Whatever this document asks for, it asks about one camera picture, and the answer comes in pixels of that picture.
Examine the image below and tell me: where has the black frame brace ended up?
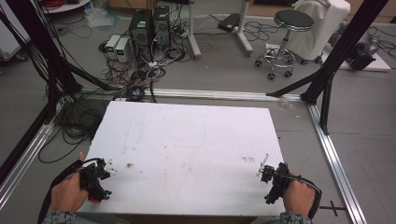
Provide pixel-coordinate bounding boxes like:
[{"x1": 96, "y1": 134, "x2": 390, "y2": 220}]
[{"x1": 318, "y1": 72, "x2": 336, "y2": 136}]

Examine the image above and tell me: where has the black frame post with cables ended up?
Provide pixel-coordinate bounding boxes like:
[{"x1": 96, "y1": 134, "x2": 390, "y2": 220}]
[{"x1": 0, "y1": 0, "x2": 120, "y2": 125}]

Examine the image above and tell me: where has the clear plastic bag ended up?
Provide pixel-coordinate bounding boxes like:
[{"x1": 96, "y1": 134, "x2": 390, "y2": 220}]
[{"x1": 83, "y1": 3, "x2": 120, "y2": 30}]

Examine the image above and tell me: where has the black flat box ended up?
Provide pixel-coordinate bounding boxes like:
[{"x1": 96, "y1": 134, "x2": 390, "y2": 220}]
[{"x1": 217, "y1": 12, "x2": 242, "y2": 34}]

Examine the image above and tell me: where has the thin white stick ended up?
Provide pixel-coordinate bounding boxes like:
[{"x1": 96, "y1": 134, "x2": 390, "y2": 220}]
[{"x1": 256, "y1": 153, "x2": 271, "y2": 177}]

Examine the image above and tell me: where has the white desk leg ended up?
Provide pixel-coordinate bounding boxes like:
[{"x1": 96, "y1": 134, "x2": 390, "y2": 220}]
[
  {"x1": 186, "y1": 0, "x2": 203, "y2": 61},
  {"x1": 234, "y1": 0, "x2": 255, "y2": 58}
]

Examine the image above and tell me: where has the white cloth covered object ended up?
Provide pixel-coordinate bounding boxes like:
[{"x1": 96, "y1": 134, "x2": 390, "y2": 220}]
[{"x1": 286, "y1": 0, "x2": 352, "y2": 62}]

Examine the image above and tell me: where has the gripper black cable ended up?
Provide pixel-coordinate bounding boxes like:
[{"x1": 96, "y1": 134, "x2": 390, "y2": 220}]
[
  {"x1": 36, "y1": 157, "x2": 104, "y2": 224},
  {"x1": 274, "y1": 173, "x2": 323, "y2": 220}
]

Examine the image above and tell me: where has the white bench power supply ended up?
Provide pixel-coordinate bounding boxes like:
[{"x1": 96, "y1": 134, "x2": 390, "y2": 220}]
[
  {"x1": 113, "y1": 36, "x2": 131, "y2": 63},
  {"x1": 104, "y1": 34, "x2": 121, "y2": 54}
]

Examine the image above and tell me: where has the black cable coil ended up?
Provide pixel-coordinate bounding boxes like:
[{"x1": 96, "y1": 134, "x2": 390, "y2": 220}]
[{"x1": 37, "y1": 96, "x2": 110, "y2": 164}]

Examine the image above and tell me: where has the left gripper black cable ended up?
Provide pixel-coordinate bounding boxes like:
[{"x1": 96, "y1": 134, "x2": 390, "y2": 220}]
[{"x1": 36, "y1": 157, "x2": 104, "y2": 224}]

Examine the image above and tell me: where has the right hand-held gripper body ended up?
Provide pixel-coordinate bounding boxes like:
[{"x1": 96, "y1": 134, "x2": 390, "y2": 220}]
[{"x1": 264, "y1": 161, "x2": 292, "y2": 205}]

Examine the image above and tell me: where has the black device on white board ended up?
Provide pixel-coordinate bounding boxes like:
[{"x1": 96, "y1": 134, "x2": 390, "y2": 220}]
[{"x1": 323, "y1": 31, "x2": 392, "y2": 73}]

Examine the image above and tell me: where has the black round swivel stool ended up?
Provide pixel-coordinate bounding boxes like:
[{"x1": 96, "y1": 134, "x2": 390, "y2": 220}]
[{"x1": 253, "y1": 8, "x2": 316, "y2": 81}]

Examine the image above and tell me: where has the white round table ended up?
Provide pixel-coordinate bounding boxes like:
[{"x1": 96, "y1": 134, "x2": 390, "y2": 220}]
[{"x1": 40, "y1": 0, "x2": 93, "y2": 15}]

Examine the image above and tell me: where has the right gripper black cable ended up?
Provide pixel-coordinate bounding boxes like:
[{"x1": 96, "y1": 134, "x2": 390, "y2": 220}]
[{"x1": 274, "y1": 173, "x2": 323, "y2": 220}]

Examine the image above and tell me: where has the black computer tower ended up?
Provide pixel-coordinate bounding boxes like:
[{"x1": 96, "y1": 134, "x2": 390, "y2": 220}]
[
  {"x1": 151, "y1": 5, "x2": 172, "y2": 50},
  {"x1": 128, "y1": 8, "x2": 154, "y2": 57}
]

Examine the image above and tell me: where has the person's left hand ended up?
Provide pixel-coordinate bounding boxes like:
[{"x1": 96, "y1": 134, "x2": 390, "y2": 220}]
[{"x1": 49, "y1": 151, "x2": 90, "y2": 213}]

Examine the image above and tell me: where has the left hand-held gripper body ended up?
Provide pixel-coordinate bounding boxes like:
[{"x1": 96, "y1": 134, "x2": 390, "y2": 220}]
[{"x1": 78, "y1": 158, "x2": 112, "y2": 203}]

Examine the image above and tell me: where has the person's right hand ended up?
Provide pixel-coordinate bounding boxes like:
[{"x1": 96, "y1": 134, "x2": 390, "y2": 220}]
[{"x1": 281, "y1": 173, "x2": 316, "y2": 217}]

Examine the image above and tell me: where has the long aluminium rail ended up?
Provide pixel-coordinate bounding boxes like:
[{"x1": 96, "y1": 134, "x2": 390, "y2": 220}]
[{"x1": 78, "y1": 87, "x2": 304, "y2": 103}]

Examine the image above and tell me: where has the tangle of floor cables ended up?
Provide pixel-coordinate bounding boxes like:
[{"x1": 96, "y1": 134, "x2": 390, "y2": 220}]
[{"x1": 98, "y1": 36, "x2": 191, "y2": 104}]

